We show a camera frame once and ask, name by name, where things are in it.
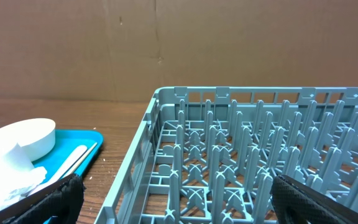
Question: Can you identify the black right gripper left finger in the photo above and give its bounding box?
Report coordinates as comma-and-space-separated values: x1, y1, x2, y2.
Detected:
0, 174, 85, 224

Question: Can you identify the pale green bowl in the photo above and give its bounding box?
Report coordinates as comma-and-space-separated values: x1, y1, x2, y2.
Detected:
0, 118, 56, 162

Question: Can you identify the white cup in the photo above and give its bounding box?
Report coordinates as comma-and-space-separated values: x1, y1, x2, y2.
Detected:
0, 140, 34, 172

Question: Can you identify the grey dishwasher rack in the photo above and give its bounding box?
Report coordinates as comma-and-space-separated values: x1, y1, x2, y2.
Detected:
96, 86, 358, 223

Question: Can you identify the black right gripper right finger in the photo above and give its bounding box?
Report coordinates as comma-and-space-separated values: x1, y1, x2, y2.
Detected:
270, 175, 358, 224

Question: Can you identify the wooden chopstick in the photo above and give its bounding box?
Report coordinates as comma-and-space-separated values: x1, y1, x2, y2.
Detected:
64, 142, 98, 177

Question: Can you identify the white plastic fork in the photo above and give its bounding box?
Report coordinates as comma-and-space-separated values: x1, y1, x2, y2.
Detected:
28, 145, 87, 196

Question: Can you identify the white napkin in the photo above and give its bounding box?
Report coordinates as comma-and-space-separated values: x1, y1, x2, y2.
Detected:
0, 167, 47, 211

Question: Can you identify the teal serving tray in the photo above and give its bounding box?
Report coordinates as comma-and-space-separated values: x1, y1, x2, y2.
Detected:
33, 129, 103, 180

